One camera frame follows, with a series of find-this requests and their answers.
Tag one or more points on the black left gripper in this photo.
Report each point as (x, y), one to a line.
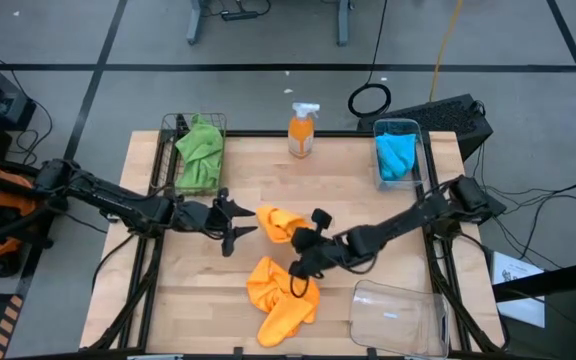
(198, 216)

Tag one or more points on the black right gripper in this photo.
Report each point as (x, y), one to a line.
(323, 247)

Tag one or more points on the orange microfiber towel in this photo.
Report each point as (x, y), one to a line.
(278, 222)
(280, 305)

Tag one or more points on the green microfiber towel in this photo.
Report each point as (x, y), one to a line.
(199, 155)

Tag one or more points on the blue microfiber towel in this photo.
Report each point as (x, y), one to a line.
(395, 155)

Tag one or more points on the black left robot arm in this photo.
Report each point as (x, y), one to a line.
(108, 200)

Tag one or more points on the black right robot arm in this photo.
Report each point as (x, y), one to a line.
(418, 217)

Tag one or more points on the orange spray bottle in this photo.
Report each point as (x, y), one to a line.
(301, 132)

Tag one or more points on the clear plastic bin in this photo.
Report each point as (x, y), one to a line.
(420, 160)
(398, 320)

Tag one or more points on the black keyboard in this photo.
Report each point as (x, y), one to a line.
(443, 120)

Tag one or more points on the grey desk leg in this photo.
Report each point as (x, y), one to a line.
(344, 22)
(194, 22)

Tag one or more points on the black power strip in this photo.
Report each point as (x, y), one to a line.
(239, 15)

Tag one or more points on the white paper sheet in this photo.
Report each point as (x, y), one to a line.
(515, 280)

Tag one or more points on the black desk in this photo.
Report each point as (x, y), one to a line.
(568, 310)

